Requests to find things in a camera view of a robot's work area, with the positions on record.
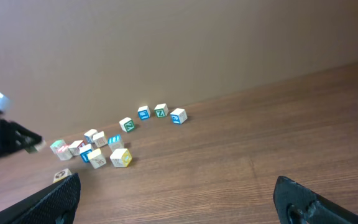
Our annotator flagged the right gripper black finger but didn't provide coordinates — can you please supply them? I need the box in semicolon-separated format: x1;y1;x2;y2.
273;176;358;224

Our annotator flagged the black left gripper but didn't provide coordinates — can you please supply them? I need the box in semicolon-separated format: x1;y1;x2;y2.
0;119;81;224

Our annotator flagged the brown circle block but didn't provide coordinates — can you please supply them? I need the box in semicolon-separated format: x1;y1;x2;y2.
53;168;71;183

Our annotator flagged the yellow animal block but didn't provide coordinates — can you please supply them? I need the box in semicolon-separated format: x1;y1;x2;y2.
87;148;106;169

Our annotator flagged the green V block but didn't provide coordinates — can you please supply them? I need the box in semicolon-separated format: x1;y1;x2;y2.
119;117;135;133

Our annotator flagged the green z block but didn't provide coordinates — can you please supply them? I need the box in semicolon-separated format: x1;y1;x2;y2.
25;140;46;154
154;103;168;118

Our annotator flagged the pale pink block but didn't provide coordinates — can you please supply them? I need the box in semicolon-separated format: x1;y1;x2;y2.
57;145;73;161

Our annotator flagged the red I block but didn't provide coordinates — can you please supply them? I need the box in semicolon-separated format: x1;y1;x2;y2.
68;140;85;156

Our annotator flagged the blue L block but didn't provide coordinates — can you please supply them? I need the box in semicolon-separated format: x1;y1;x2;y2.
80;144;93;163

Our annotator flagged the blue white back block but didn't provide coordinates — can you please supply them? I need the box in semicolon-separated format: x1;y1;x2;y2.
84;129;98;144

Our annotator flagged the plain wood picture block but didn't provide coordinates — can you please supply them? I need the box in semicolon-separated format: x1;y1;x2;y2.
93;131;108;147

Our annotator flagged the blue striped H block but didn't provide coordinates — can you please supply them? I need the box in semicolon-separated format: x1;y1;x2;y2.
108;134;124;152

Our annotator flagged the yellow K block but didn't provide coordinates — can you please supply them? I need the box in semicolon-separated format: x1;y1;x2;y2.
109;148;132;167

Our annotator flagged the blue block far right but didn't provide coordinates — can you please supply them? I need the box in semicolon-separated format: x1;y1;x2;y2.
170;108;188;124

